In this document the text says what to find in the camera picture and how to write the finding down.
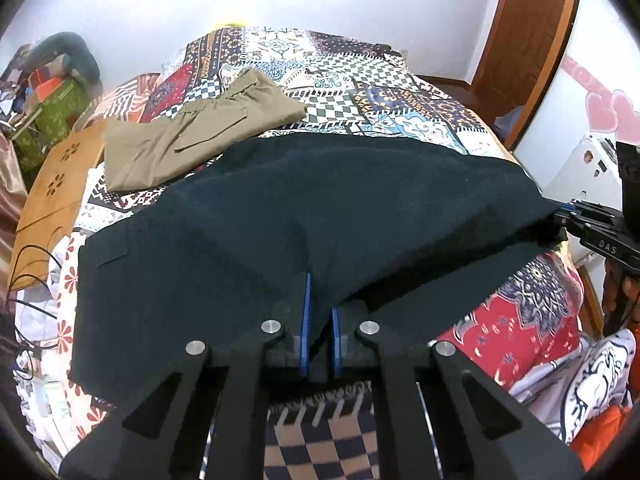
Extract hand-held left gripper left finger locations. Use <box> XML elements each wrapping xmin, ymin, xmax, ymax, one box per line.
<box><xmin>59</xmin><ymin>272</ymin><xmax>313</xmax><ymax>480</ymax></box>

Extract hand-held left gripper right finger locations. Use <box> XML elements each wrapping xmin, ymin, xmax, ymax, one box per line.
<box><xmin>331</xmin><ymin>300</ymin><xmax>586</xmax><ymax>480</ymax></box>

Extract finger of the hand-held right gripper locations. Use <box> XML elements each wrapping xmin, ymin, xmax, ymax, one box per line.
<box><xmin>552</xmin><ymin>200</ymin><xmax>621</xmax><ymax>231</ymax></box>

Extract black pants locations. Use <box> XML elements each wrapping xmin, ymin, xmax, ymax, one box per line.
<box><xmin>67</xmin><ymin>135</ymin><xmax>566</xmax><ymax>401</ymax></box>

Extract khaki pants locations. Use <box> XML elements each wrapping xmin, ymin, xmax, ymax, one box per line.
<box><xmin>102</xmin><ymin>69</ymin><xmax>307</xmax><ymax>193</ymax></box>

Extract person's right hand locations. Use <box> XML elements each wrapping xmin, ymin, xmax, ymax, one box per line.
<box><xmin>602</xmin><ymin>261</ymin><xmax>640</xmax><ymax>336</ymax></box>

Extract white appliance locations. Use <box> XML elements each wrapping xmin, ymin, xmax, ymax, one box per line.
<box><xmin>542</xmin><ymin>132</ymin><xmax>626</xmax><ymax>271</ymax></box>

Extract white wardrobe door pink hearts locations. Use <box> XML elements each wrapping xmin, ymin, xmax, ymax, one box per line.
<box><xmin>512</xmin><ymin>0</ymin><xmax>640</xmax><ymax>201</ymax></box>

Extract white printed cloth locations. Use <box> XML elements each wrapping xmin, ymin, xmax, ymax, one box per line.
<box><xmin>510</xmin><ymin>330</ymin><xmax>638</xmax><ymax>441</ymax></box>

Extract orange garment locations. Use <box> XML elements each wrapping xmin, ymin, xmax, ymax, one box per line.
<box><xmin>570</xmin><ymin>405</ymin><xmax>634</xmax><ymax>471</ymax></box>

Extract brown wooden door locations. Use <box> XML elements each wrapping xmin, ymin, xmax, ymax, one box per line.
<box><xmin>470</xmin><ymin>0</ymin><xmax>583</xmax><ymax>131</ymax></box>

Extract patchwork printed blanket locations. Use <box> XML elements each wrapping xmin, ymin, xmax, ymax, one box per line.
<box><xmin>15</xmin><ymin>25</ymin><xmax>601</xmax><ymax>480</ymax></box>

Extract wooden lap desk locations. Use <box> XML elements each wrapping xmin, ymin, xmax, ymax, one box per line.
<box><xmin>10</xmin><ymin>120</ymin><xmax>111</xmax><ymax>291</ymax></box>

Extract green flowered storage bag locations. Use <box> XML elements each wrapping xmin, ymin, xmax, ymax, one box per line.
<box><xmin>12</xmin><ymin>77</ymin><xmax>96</xmax><ymax>171</ymax></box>

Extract grey pillow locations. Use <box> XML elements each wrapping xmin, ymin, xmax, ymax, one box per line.
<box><xmin>32</xmin><ymin>31</ymin><xmax>101</xmax><ymax>83</ymax></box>

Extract black cable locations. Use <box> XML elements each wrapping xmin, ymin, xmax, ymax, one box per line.
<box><xmin>5</xmin><ymin>245</ymin><xmax>61</xmax><ymax>356</ymax></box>

